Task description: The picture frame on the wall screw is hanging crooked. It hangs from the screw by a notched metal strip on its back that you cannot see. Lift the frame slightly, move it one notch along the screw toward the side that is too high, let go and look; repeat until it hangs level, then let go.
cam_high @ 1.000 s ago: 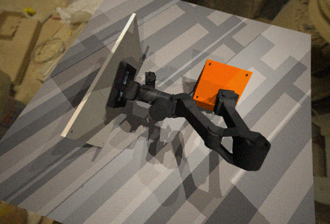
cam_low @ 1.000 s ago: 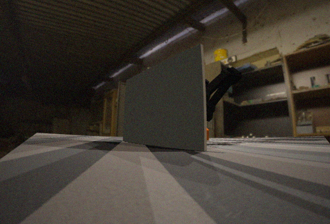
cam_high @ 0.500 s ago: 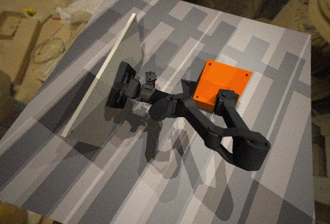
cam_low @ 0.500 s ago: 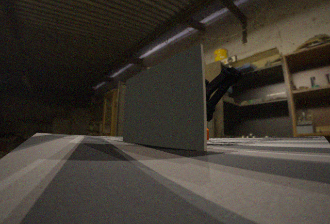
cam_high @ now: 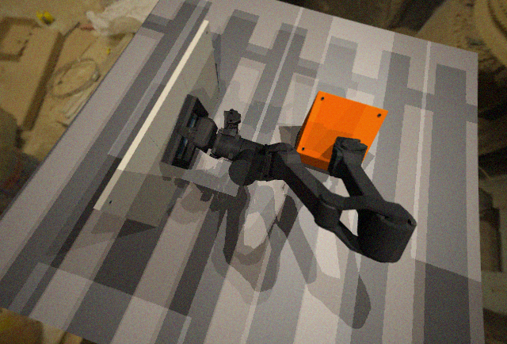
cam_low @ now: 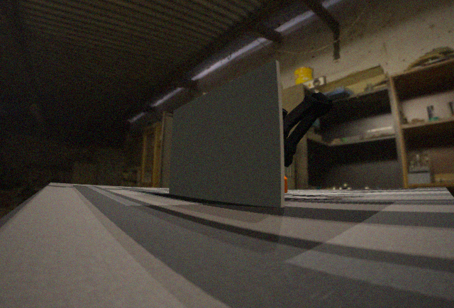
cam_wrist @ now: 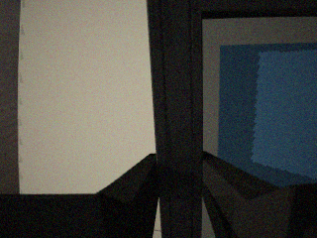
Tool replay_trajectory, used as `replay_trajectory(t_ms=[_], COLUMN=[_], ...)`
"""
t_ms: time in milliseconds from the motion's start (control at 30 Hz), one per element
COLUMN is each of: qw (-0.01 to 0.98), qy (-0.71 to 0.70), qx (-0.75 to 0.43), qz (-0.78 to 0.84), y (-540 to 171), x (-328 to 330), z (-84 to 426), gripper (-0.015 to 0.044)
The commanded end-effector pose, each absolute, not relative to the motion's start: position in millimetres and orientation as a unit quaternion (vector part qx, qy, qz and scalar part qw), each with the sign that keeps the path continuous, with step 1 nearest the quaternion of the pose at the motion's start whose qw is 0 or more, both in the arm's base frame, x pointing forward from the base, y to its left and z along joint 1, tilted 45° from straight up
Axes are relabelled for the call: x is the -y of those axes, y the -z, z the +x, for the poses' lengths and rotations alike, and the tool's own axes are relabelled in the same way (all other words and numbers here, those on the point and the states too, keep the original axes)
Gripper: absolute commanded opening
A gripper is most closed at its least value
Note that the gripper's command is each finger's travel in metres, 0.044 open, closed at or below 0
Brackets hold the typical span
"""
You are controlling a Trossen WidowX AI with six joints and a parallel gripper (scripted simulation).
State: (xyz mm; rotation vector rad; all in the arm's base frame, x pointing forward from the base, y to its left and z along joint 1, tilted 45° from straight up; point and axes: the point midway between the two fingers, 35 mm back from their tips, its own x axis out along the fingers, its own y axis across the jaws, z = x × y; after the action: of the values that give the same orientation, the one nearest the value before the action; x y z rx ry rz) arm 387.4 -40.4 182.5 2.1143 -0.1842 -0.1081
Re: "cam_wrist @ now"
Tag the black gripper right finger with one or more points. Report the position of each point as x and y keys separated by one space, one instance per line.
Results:
x=240 y=205

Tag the black picture frame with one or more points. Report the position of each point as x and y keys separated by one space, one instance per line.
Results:
x=236 y=79

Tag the dark grey flat panel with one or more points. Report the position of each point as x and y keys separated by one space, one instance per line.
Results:
x=85 y=102

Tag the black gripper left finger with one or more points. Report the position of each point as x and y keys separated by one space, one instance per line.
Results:
x=126 y=208

